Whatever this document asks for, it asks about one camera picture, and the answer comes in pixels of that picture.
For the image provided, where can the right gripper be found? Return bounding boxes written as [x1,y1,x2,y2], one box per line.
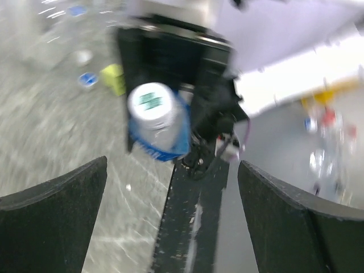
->
[117,16,236,179]

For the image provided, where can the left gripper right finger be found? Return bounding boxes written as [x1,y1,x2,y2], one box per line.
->
[238,161,363,273]

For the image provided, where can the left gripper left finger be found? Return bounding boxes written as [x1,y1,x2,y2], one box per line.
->
[1,156,107,272]

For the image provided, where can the blue label water bottle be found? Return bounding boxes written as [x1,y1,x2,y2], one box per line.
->
[127,82,191,162]

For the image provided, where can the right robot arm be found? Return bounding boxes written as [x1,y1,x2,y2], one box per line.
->
[115,1,363,180]

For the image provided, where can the blue white bottle cap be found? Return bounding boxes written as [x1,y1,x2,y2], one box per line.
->
[77,72,98,90]

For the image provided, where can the green toy block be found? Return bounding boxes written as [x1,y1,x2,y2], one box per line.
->
[100,64,126,96]

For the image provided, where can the bottles outside the cell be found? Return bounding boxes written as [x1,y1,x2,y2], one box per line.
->
[301,89,363,205]

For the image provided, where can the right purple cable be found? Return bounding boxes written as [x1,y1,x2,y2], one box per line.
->
[227,119,253,160]

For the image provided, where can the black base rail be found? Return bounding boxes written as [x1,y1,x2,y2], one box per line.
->
[148,160,229,273]

